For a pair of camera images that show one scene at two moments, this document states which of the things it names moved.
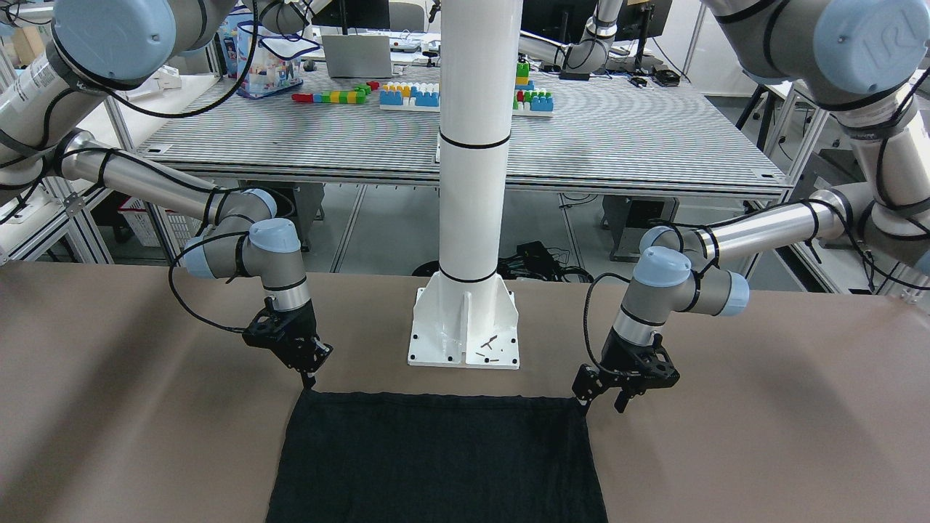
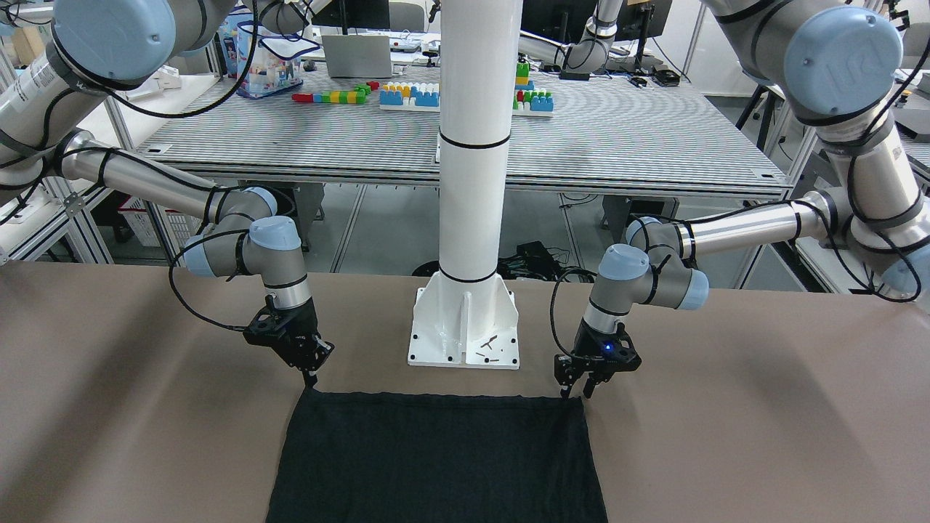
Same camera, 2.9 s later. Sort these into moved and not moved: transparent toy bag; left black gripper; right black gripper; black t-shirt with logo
Moved: right black gripper
Not moved: left black gripper; transparent toy bag; black t-shirt with logo
